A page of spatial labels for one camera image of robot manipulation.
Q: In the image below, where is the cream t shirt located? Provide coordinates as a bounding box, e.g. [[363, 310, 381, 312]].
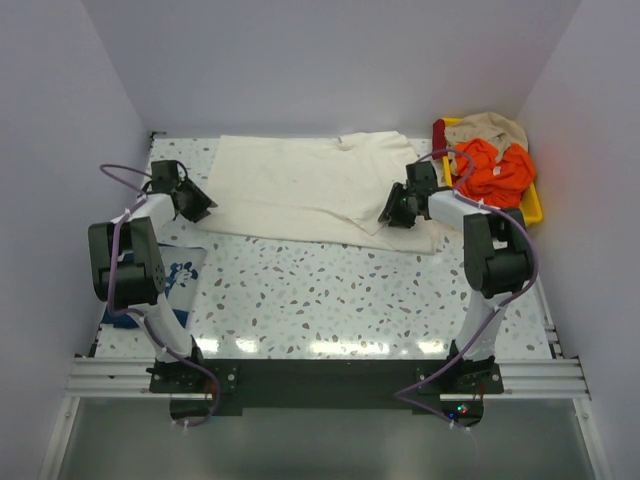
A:
[[198, 131, 443, 254]]

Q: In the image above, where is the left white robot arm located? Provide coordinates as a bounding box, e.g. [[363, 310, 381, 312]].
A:
[[88, 160, 217, 364]]

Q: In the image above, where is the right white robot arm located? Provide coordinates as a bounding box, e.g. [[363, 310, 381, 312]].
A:
[[378, 162, 538, 362]]

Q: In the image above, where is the folded blue white t shirt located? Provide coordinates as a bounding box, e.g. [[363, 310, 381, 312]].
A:
[[99, 242, 207, 331]]

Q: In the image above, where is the red cloth in bin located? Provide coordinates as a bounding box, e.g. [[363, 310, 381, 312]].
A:
[[432, 118, 447, 160]]

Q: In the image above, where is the orange t shirt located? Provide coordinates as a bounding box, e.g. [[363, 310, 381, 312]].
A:
[[448, 138, 537, 209]]

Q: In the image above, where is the beige t shirt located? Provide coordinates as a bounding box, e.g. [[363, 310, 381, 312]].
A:
[[444, 112, 529, 163]]

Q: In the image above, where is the yellow plastic bin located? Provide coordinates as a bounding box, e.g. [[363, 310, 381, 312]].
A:
[[443, 118, 543, 226]]

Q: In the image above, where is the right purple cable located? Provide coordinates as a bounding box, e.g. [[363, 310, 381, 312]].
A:
[[394, 149, 539, 426]]

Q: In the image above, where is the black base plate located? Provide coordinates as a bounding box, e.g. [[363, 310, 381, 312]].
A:
[[147, 358, 504, 426]]

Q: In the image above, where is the aluminium rail frame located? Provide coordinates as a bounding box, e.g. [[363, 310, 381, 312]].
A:
[[42, 290, 613, 479]]

